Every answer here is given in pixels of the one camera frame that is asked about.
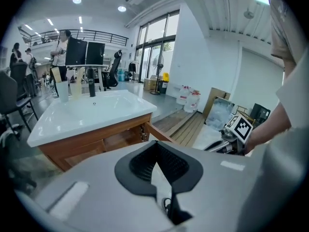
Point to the black monitor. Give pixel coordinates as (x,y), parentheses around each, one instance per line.
(76,51)
(95,53)

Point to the clear plastic water bottle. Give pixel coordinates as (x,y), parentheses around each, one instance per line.
(182,95)
(197,99)
(189,103)

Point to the person's beige t-shirt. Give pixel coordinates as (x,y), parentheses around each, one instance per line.
(282,33)

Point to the small wooden rack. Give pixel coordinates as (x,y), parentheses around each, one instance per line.
(241,110)

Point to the black floor fan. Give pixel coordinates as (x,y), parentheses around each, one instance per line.
(159,64)

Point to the grey chair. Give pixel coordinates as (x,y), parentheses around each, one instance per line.
(9,95)

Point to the blue and white picture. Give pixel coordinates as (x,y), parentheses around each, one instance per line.
(219,115)

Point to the black faucet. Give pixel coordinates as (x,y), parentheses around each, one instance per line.
(91,83)

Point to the white ceramic sink basin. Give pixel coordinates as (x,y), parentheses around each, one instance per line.
(91,112)

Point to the person's right forearm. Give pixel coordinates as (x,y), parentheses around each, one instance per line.
(270,127)

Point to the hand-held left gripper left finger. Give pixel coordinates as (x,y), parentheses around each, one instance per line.
(101,197)

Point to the round ceiling light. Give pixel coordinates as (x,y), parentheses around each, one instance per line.
(77,0)
(122,8)

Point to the person's black and white shoe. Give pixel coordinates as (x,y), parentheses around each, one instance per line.
(167,205)

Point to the black box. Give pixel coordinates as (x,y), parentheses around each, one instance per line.
(260,112)

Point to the yellow and black bin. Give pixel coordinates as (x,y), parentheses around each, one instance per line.
(164,81)

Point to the wooden slatted platform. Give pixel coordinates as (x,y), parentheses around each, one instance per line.
(183,127)

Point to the brown cardboard board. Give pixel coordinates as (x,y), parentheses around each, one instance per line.
(214,93)

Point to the black balcony railing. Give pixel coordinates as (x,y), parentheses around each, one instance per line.
(96,36)

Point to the cardboard boxes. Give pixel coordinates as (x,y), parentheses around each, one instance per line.
(150,83)

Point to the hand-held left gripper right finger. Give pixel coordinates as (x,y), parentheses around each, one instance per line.
(212,190)

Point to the black office chair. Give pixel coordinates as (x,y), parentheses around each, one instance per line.
(113,71)

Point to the white cup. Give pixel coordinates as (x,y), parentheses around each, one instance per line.
(62,92)

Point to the glass doors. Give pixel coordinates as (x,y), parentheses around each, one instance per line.
(157,42)

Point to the wooden sink cabinet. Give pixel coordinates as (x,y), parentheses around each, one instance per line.
(79,144)

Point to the wall fan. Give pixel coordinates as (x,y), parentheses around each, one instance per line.
(248,14)

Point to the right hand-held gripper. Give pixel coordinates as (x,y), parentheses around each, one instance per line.
(240,129)

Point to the wooden cabinet door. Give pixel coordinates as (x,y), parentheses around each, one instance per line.
(159,133)

